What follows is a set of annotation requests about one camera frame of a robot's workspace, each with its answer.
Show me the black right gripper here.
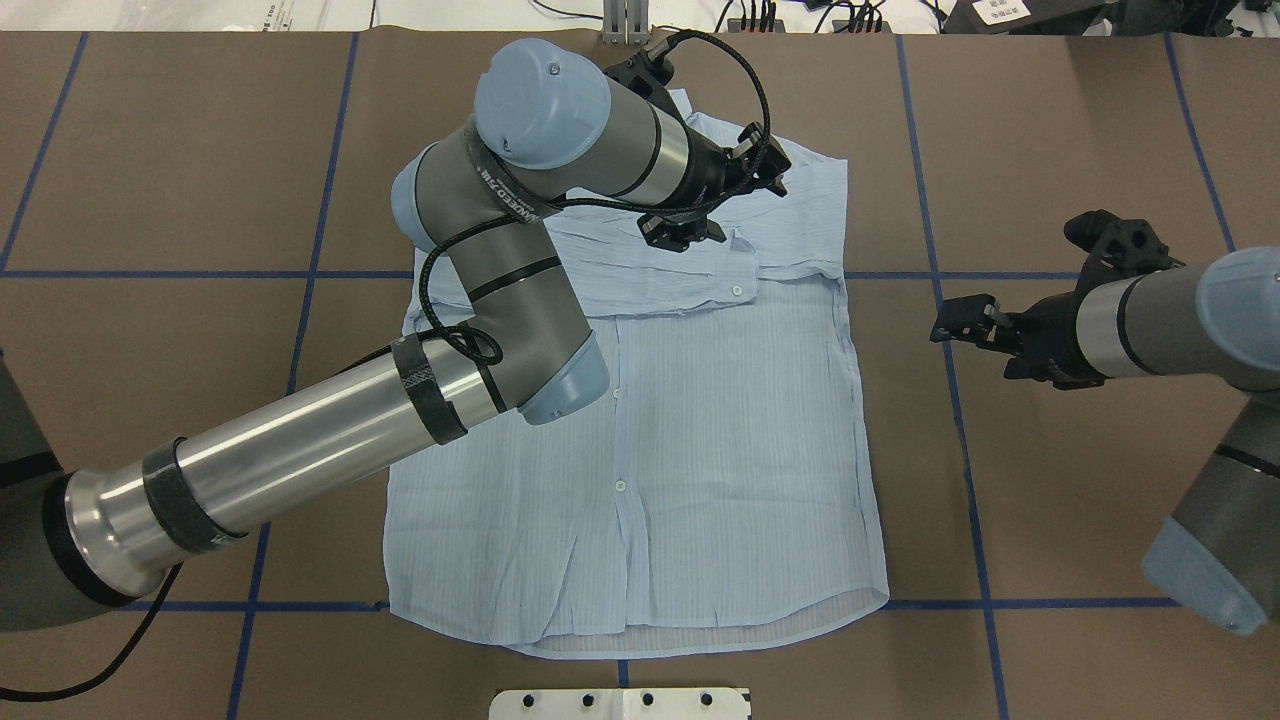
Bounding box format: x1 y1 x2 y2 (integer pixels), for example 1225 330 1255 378
929 291 1085 391

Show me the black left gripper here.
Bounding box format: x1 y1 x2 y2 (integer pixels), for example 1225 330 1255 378
637 122 791 252

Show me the light blue button-up shirt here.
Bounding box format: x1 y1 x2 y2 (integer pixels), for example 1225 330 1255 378
383 140 890 660

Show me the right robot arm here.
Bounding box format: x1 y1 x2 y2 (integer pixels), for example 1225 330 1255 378
932 247 1277 635

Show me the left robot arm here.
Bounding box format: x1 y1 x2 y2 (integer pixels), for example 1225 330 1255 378
1 31 790 632

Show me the black usb hub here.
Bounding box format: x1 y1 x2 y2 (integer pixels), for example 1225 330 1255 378
717 1 785 33
806 1 893 35

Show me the black power adapter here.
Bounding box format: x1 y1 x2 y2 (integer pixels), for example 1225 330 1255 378
941 1 1123 36

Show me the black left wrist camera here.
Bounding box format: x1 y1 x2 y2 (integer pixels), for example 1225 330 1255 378
603 49 675 97

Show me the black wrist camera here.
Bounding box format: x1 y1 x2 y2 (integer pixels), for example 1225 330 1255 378
603 49 675 97
1062 210 1185 293

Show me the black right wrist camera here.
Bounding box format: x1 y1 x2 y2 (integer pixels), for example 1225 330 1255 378
1062 210 1185 293

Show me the aluminium frame post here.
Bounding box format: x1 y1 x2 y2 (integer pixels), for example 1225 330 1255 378
602 0 652 46

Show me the white pedestal column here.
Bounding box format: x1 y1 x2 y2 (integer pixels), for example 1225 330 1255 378
488 687 753 719

